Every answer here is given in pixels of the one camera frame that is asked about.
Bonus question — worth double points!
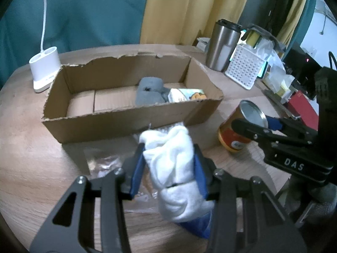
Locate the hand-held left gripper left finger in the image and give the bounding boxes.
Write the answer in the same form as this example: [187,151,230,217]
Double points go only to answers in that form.
[29,143,146,253]

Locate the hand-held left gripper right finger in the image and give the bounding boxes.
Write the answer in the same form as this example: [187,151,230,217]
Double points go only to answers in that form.
[193,144,308,253]

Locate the bear print carton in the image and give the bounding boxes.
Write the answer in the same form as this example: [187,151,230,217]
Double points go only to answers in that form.
[167,88,207,103]

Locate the yellow curtain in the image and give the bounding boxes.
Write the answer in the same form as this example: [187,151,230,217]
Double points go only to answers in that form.
[141,0,310,48]

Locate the crumpled clear plastic bags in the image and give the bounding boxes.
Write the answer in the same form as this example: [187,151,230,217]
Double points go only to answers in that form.
[257,39,295,95]

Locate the grey sock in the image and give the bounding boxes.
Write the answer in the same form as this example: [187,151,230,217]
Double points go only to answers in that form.
[135,77,171,105]

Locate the yellow sponge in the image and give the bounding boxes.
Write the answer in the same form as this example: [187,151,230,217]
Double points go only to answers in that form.
[245,30,261,49]

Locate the black device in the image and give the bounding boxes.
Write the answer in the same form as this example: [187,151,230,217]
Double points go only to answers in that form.
[283,41,320,101]

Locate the white sock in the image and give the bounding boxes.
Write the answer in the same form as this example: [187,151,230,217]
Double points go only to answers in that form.
[139,125,215,223]

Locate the cardboard box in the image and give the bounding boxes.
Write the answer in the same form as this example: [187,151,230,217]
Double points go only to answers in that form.
[41,48,224,144]

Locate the steel tumbler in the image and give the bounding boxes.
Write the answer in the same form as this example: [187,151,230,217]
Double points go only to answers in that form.
[205,19,243,72]

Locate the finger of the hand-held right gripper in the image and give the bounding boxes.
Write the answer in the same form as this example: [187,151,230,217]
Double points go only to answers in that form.
[265,114,320,138]
[231,118,315,148]

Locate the white paper box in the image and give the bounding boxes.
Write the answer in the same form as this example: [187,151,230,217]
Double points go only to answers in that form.
[196,37,211,50]

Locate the clear snack packet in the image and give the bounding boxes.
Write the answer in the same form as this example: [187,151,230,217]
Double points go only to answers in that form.
[84,148,124,182]

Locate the red box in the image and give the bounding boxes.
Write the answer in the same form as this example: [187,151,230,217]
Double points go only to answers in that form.
[287,90,319,131]

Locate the teal curtain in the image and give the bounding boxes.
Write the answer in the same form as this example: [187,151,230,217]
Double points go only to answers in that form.
[0,0,152,61]

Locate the white perforated basket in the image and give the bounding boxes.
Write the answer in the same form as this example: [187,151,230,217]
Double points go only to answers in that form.
[225,43,264,89]

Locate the grey plastic handle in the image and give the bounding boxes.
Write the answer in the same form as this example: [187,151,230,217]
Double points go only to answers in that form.
[246,24,287,52]

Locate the white desk lamp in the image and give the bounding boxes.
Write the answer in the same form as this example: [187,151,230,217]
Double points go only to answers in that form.
[29,0,62,93]

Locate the orange tin can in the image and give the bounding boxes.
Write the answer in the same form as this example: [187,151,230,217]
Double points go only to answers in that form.
[218,100,268,154]

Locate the blue tissue packet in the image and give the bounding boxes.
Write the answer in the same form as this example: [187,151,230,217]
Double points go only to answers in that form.
[175,211,212,240]

